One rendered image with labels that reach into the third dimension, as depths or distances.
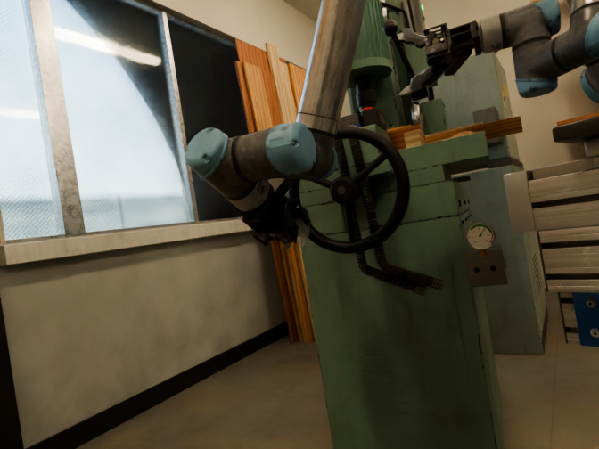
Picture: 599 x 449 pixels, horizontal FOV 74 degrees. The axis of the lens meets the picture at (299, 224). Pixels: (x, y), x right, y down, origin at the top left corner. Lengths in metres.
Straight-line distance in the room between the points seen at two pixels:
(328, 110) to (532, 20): 0.53
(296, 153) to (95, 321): 1.59
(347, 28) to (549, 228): 0.44
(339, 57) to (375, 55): 0.55
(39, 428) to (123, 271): 0.69
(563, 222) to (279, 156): 0.41
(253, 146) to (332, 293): 0.65
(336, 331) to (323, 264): 0.19
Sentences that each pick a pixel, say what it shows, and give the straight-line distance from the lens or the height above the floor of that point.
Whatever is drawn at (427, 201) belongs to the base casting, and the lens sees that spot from 1.06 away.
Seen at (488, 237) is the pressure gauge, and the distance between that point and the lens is 0.99.
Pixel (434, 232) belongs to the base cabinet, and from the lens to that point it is 1.06.
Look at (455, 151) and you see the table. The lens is 1.06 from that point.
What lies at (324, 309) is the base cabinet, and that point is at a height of 0.50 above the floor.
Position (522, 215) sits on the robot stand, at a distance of 0.68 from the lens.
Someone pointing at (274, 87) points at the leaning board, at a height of 1.81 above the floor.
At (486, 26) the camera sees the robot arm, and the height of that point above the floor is 1.11.
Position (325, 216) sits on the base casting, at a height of 0.76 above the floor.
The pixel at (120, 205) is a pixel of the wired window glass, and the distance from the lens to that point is 2.22.
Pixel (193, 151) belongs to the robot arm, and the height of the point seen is 0.88.
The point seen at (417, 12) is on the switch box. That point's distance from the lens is 1.64.
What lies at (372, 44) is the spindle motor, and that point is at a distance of 1.27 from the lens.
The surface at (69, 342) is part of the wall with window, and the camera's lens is 1.98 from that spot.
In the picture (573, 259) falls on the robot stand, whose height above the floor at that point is 0.64.
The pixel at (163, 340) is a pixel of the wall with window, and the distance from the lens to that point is 2.23.
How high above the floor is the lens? 0.74
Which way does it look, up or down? level
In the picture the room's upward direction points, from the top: 9 degrees counter-clockwise
